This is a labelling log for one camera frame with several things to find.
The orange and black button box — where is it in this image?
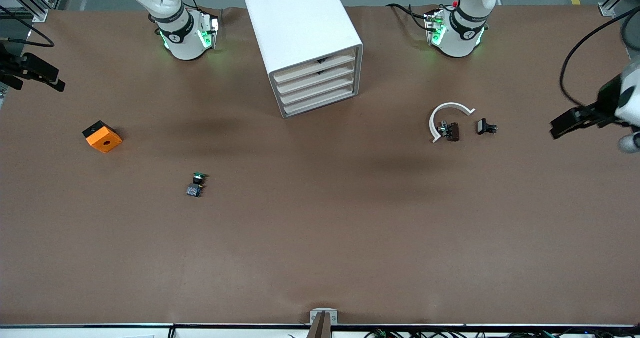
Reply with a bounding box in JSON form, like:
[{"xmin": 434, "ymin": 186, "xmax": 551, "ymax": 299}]
[{"xmin": 82, "ymin": 120, "xmax": 123, "ymax": 154}]

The dark brown metal component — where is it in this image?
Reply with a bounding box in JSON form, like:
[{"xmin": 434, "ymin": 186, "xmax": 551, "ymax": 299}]
[{"xmin": 437, "ymin": 121, "xmax": 461, "ymax": 142}]

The white curved plastic piece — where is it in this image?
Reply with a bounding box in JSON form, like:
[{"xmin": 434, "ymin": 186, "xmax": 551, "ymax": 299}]
[{"xmin": 429, "ymin": 102, "xmax": 476, "ymax": 143}]

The brown table mat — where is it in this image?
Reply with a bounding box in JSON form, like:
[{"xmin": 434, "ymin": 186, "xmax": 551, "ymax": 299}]
[{"xmin": 0, "ymin": 4, "xmax": 640, "ymax": 326}]

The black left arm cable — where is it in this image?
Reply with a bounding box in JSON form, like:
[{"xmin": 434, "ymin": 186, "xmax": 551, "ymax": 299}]
[{"xmin": 559, "ymin": 6, "xmax": 640, "ymax": 108}]

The green push button switch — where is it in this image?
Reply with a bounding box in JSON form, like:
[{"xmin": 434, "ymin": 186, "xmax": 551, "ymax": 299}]
[{"xmin": 186, "ymin": 171, "xmax": 209, "ymax": 198}]

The black base cable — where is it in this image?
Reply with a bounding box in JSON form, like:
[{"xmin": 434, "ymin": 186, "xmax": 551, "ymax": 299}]
[{"xmin": 386, "ymin": 2, "xmax": 432, "ymax": 33}]

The brown vertical post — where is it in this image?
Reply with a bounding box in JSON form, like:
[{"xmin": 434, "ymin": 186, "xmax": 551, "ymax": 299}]
[{"xmin": 307, "ymin": 311, "xmax": 333, "ymax": 338}]

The grey metal bracket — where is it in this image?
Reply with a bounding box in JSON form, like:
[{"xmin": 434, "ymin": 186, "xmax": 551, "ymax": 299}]
[{"xmin": 309, "ymin": 308, "xmax": 339, "ymax": 325}]

